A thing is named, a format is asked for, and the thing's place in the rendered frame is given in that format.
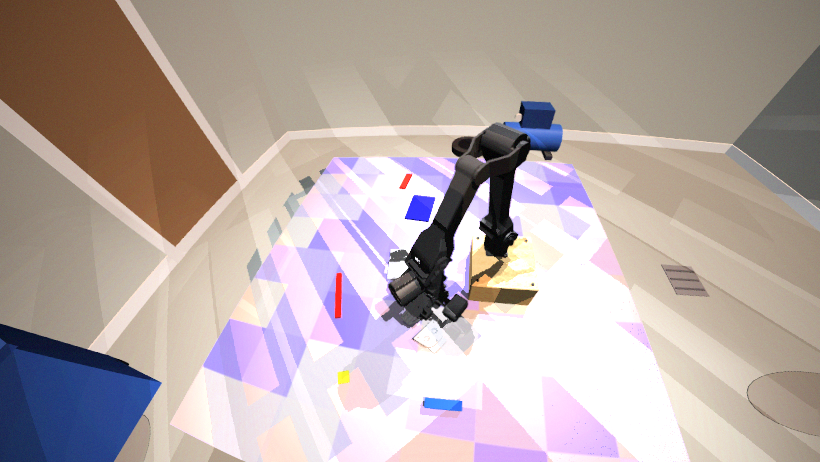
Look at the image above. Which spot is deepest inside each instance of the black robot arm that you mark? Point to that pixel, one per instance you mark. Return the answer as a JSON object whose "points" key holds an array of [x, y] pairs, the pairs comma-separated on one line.
{"points": [[504, 149]]}

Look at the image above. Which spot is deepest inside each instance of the blue flat plate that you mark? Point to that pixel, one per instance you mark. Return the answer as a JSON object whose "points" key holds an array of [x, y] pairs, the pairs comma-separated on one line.
{"points": [[420, 208]]}

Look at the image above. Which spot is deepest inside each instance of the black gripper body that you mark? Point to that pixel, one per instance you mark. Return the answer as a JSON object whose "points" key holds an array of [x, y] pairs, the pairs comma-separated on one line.
{"points": [[453, 308]]}

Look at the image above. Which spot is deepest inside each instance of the small red block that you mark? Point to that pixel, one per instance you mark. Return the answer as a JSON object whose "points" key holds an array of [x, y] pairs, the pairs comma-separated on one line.
{"points": [[405, 181]]}

